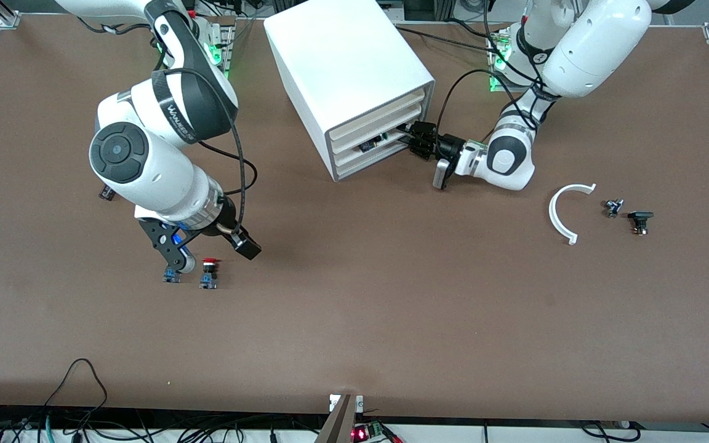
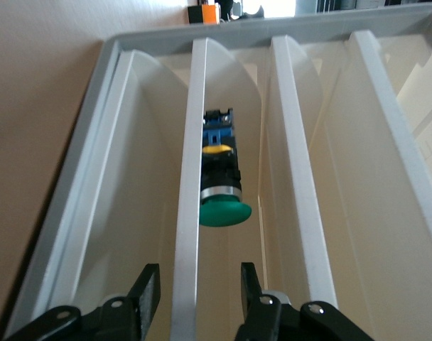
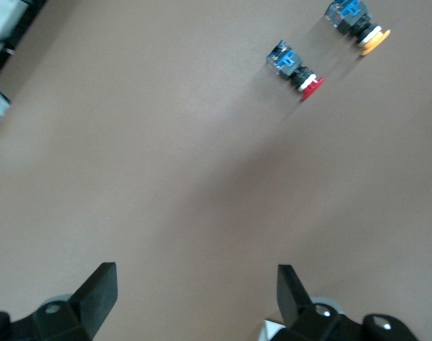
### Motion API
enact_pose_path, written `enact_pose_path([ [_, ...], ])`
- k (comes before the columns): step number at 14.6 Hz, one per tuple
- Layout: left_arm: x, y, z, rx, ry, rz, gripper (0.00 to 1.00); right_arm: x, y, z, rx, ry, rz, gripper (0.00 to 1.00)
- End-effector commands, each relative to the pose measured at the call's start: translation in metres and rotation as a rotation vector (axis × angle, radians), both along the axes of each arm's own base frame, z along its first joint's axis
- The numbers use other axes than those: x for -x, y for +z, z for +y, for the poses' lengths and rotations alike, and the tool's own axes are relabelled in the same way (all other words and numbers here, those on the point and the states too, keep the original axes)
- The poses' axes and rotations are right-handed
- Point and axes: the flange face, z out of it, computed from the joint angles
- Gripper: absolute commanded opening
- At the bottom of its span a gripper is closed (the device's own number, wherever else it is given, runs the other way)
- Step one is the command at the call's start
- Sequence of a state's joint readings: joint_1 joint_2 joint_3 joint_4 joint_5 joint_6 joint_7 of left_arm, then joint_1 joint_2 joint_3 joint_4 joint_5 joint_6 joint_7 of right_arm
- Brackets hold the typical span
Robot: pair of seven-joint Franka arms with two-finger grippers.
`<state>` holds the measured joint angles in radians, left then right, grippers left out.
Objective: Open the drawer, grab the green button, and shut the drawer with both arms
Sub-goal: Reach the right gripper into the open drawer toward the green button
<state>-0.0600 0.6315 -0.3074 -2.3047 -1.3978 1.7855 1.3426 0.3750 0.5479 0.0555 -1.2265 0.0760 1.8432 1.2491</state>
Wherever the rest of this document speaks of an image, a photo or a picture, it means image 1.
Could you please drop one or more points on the red push button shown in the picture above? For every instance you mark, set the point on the red push button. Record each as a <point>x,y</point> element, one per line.
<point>208,277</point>

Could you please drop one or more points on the small metal blue part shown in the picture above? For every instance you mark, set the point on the small metal blue part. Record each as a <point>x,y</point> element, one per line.
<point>613,208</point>

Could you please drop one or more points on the black terminal block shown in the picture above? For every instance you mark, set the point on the black terminal block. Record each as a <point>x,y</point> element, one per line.
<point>106,194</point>

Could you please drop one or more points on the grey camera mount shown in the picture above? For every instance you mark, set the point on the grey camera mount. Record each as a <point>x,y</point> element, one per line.
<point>342,418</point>

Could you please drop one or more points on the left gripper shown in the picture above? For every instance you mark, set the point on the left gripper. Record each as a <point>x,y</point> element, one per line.
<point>451,146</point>

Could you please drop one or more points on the circuit board with red light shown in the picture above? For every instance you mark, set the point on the circuit board with red light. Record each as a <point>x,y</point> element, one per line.
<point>364,433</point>

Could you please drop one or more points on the black switch part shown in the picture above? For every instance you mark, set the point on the black switch part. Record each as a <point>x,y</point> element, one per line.
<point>640,218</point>

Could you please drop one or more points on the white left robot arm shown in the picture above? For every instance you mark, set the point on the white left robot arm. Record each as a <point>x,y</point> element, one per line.
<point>594,49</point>

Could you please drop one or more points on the yellow push button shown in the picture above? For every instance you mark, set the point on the yellow push button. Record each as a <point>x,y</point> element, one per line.
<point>172,276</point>

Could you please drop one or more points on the black right camera bracket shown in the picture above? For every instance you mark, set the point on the black right camera bracket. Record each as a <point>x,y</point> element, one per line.
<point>160,237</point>

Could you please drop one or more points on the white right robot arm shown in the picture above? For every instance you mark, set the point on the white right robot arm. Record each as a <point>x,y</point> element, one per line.
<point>145,166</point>

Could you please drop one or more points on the white curved plastic piece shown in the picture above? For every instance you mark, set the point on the white curved plastic piece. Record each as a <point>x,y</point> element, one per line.
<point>552,212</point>

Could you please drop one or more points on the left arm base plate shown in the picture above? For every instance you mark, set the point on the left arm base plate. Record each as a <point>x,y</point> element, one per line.
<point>495,77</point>

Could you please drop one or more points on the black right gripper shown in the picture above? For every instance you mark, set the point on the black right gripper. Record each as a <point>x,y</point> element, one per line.
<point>228,220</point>

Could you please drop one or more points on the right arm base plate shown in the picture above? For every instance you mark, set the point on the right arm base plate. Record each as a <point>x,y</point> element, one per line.
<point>226,43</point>

